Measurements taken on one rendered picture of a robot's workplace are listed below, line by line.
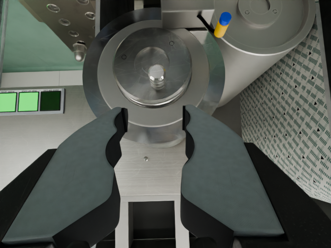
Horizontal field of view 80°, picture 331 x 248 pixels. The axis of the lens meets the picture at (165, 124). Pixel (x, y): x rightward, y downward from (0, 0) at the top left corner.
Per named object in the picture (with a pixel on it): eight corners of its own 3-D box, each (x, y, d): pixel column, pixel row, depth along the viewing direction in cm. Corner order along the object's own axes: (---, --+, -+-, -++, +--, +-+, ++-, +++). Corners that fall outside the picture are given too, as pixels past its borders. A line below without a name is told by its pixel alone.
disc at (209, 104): (220, 4, 21) (230, 141, 19) (218, 7, 22) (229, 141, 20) (83, 9, 22) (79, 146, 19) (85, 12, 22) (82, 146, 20)
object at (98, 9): (101, -105, 24) (99, 36, 22) (133, 21, 48) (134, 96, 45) (97, -105, 24) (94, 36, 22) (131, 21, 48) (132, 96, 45)
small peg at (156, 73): (162, 61, 16) (168, 77, 15) (163, 75, 18) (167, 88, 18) (145, 66, 16) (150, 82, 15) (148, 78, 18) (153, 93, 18)
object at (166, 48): (178, 16, 19) (203, 88, 18) (177, 29, 21) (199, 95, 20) (103, 38, 19) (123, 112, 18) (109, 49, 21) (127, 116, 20)
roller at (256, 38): (308, -47, 23) (323, 53, 21) (234, 58, 48) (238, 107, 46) (202, -43, 23) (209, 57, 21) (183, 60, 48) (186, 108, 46)
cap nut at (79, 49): (83, 43, 54) (83, 58, 54) (88, 49, 58) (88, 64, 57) (70, 43, 54) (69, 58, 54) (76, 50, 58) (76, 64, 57)
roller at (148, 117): (206, 16, 21) (213, 124, 19) (184, 91, 47) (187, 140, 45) (97, 20, 21) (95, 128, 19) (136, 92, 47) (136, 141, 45)
